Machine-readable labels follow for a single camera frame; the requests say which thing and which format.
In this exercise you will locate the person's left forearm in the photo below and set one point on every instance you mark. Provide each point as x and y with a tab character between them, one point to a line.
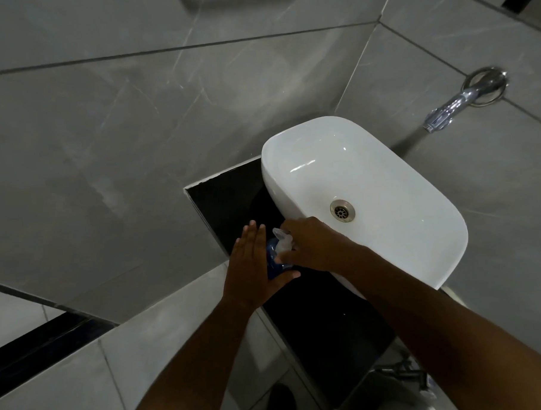
192	371

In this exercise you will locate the metal sink drain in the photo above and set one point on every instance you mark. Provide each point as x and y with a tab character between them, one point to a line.
342	209

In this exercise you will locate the chrome pipe valve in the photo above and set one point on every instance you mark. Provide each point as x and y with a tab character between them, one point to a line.
405	371

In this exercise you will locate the chrome wall faucet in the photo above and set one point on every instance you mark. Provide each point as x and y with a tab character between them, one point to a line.
454	103

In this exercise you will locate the white ceramic sink basin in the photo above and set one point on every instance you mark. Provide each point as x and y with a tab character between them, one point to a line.
385	170

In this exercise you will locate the person's right forearm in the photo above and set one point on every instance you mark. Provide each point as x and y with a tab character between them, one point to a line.
460	346

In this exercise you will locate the black linear floor drain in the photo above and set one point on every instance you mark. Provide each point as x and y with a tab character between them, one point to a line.
40	353

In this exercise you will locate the person's right thumb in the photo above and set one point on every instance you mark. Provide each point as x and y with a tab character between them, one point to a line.
287	257

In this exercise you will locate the person's left hand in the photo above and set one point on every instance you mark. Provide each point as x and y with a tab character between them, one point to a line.
244	275

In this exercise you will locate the person's left thumb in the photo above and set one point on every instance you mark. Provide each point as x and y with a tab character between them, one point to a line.
286	279

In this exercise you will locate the person's right hand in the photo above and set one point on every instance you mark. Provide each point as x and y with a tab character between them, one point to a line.
326	249

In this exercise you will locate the blue soap pump bottle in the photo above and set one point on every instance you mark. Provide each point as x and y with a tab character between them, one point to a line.
273	258

